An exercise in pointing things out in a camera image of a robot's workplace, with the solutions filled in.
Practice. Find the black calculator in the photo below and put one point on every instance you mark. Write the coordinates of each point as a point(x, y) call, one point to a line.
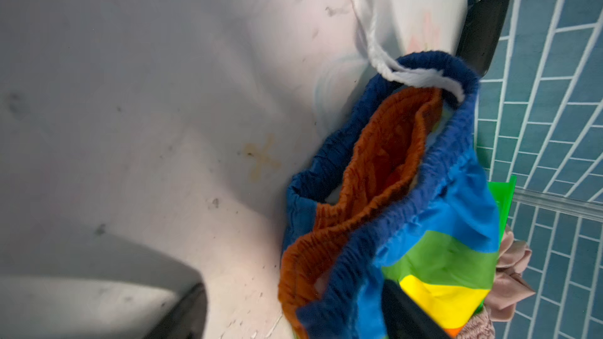
point(480, 34)

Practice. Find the pink shorts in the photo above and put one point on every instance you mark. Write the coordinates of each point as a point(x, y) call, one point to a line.
point(509, 287)

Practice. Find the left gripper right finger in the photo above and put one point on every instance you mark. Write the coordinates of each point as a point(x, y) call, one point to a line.
point(404, 319)

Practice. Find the beige shorts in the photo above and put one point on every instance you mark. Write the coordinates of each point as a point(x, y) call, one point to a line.
point(480, 326)

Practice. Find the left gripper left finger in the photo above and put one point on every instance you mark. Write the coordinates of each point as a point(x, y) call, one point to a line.
point(186, 320)

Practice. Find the green plastic basket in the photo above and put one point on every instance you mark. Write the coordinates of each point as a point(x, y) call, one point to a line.
point(502, 193)

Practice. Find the rainbow striped shorts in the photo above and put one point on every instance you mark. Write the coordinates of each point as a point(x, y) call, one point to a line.
point(396, 193)

